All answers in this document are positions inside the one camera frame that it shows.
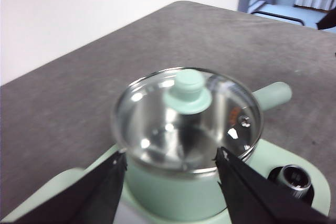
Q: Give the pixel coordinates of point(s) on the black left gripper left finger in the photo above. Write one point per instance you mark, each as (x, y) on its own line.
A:
(86, 197)

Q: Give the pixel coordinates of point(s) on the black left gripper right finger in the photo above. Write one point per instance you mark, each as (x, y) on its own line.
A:
(252, 197)

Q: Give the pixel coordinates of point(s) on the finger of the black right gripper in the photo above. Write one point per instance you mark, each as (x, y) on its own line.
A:
(328, 20)

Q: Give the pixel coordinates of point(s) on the glass lid with green knob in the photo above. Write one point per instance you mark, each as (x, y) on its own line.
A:
(187, 98)

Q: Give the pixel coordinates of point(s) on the mint green steamer pot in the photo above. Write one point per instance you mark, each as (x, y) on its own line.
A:
(170, 195)

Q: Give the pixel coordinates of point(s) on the silver control knob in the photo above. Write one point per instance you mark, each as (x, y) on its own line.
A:
(294, 180)

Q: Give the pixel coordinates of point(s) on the mint green breakfast machine base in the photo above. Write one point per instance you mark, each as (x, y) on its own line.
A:
(275, 155)

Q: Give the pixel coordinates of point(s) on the black metal frame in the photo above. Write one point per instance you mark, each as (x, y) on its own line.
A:
(283, 17)

